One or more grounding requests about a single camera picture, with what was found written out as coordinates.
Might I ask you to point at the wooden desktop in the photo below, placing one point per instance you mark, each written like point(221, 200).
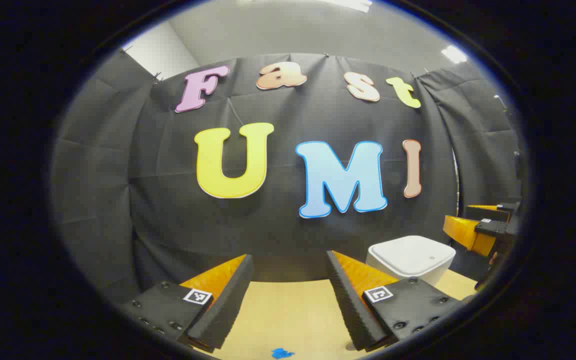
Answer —
point(288, 315)

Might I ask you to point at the ceiling light panel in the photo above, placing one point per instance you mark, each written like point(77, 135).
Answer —
point(454, 54)

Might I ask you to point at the blue paper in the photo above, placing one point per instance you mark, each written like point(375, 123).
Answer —
point(282, 353)

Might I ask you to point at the white desktop garbage bin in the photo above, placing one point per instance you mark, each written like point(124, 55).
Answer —
point(410, 255)

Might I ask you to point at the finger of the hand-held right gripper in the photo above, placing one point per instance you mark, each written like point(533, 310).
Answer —
point(493, 211)
point(468, 232)

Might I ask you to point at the black backdrop cloth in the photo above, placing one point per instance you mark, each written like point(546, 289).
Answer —
point(168, 225)

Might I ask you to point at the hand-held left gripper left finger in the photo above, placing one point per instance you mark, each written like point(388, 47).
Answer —
point(228, 300)

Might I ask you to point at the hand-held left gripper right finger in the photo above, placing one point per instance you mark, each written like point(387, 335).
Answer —
point(350, 305)

